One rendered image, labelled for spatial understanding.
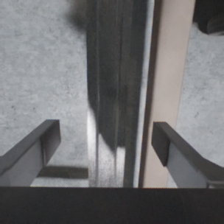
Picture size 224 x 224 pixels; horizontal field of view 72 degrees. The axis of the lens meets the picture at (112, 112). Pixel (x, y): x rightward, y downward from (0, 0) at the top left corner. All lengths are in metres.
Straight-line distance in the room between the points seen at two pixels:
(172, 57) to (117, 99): 0.15
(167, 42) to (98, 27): 0.15
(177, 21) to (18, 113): 0.63
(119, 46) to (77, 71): 0.40
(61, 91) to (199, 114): 0.57
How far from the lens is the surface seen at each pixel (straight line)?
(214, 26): 0.61
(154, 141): 0.16
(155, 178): 0.42
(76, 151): 0.72
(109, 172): 0.28
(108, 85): 0.22
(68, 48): 0.63
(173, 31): 0.34
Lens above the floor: 0.61
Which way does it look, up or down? 74 degrees down
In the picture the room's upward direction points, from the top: 176 degrees clockwise
